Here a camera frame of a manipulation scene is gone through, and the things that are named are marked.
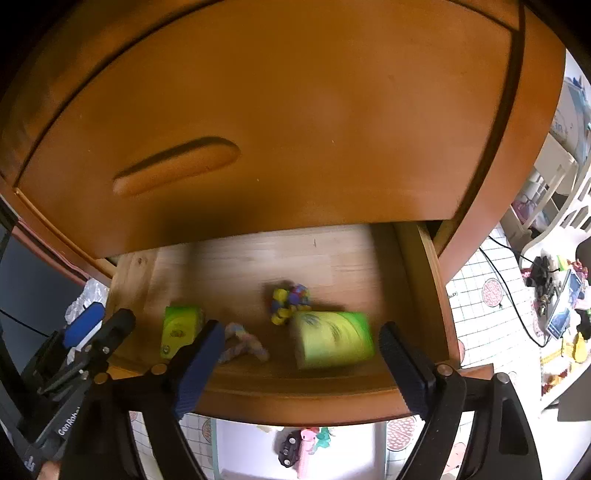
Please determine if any green tissue pack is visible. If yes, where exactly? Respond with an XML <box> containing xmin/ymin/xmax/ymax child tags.
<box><xmin>160</xmin><ymin>306</ymin><xmax>204</xmax><ymax>359</ymax></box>
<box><xmin>290</xmin><ymin>311</ymin><xmax>375</xmax><ymax>370</ymax></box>

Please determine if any pastel braided rope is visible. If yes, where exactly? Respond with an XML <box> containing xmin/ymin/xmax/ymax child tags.
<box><xmin>216</xmin><ymin>321</ymin><xmax>271</xmax><ymax>365</ymax></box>

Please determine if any black toy car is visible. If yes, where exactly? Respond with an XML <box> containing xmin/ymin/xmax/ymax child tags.
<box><xmin>277</xmin><ymin>430</ymin><xmax>301</xmax><ymax>468</ymax></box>

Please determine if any wooden drawer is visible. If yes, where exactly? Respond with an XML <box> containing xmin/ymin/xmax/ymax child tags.
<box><xmin>103</xmin><ymin>221</ymin><xmax>495</xmax><ymax>428</ymax></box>
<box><xmin>17</xmin><ymin>1</ymin><xmax>511</xmax><ymax>258</ymax></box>

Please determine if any pink hair roller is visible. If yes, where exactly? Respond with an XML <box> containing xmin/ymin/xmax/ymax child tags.
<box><xmin>297</xmin><ymin>427</ymin><xmax>319</xmax><ymax>479</ymax></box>

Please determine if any colourful bead toy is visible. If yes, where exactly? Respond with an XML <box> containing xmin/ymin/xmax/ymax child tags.
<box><xmin>270</xmin><ymin>284</ymin><xmax>311</xmax><ymax>326</ymax></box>

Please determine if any green plastic figure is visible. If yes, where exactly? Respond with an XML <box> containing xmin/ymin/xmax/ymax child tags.
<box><xmin>315</xmin><ymin>427</ymin><xmax>332</xmax><ymax>448</ymax></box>

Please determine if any white teal-rimmed tray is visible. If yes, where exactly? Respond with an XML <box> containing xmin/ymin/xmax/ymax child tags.
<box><xmin>212</xmin><ymin>420</ymin><xmax>387</xmax><ymax>479</ymax></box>

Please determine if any clear plastic bag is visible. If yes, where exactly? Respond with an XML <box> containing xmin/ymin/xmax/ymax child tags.
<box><xmin>64</xmin><ymin>278</ymin><xmax>109</xmax><ymax>324</ymax></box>

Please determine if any fruit pattern tablecloth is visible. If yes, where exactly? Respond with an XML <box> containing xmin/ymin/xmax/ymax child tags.
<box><xmin>180</xmin><ymin>226</ymin><xmax>555</xmax><ymax>479</ymax></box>

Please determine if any yellow toy clutter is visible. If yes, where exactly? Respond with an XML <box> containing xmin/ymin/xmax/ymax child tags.
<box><xmin>572</xmin><ymin>332</ymin><xmax>589</xmax><ymax>364</ymax></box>

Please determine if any smartphone on stand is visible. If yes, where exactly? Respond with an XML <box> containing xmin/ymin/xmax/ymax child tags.
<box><xmin>546</xmin><ymin>269</ymin><xmax>583</xmax><ymax>339</ymax></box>

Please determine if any white magazine rack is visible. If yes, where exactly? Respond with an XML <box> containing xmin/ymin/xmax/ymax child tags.
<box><xmin>501</xmin><ymin>77</ymin><xmax>590</xmax><ymax>267</ymax></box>

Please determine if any wooden nightstand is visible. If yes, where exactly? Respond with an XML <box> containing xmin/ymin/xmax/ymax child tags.
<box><xmin>1</xmin><ymin>1</ymin><xmax>566</xmax><ymax>426</ymax></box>

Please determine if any black cable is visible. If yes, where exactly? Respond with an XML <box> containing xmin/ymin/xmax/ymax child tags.
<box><xmin>479</xmin><ymin>234</ymin><xmax>553</xmax><ymax>349</ymax></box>

